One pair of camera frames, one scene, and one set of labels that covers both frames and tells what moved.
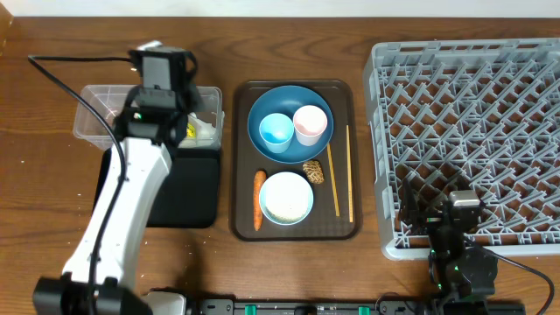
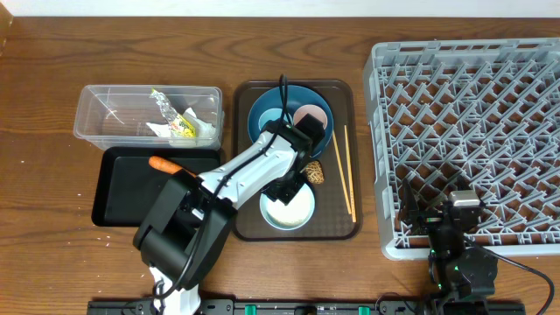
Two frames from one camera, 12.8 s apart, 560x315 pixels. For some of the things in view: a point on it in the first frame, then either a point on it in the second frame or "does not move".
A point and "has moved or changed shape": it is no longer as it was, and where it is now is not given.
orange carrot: (259, 178) has moved or changed shape
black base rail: (356, 306) does not move
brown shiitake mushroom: (314, 171) does not move
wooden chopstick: (351, 196) does not move
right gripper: (431, 220) does not move
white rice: (287, 197) does not move
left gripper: (192, 94) -> (283, 189)
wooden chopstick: (335, 195) -> (341, 171)
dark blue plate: (285, 100) does not move
